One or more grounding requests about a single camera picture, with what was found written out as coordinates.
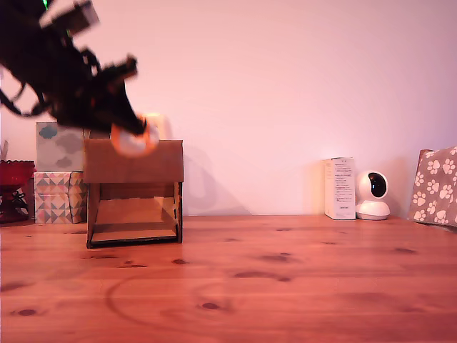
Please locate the yellow and white footbag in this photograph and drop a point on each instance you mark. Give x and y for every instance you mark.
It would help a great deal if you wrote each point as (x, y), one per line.
(134, 144)

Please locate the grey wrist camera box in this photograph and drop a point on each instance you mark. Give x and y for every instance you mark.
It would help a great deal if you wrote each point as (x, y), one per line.
(80, 14)

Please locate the red glass vessel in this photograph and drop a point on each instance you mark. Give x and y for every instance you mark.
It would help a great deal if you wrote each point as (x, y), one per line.
(14, 175)

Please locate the white printed carton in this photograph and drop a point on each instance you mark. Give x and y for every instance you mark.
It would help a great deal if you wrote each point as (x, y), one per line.
(339, 189)

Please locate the geometric pattern tissue box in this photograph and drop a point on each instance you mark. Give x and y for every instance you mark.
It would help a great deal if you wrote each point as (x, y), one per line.
(53, 200)

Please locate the small white round camera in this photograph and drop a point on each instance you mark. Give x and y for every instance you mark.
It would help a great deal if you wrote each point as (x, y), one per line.
(371, 209)

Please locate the cloud print box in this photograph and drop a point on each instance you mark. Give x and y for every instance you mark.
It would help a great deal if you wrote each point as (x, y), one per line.
(57, 150)

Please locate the cardboard dice tower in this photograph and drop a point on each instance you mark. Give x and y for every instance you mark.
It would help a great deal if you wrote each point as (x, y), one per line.
(135, 168)

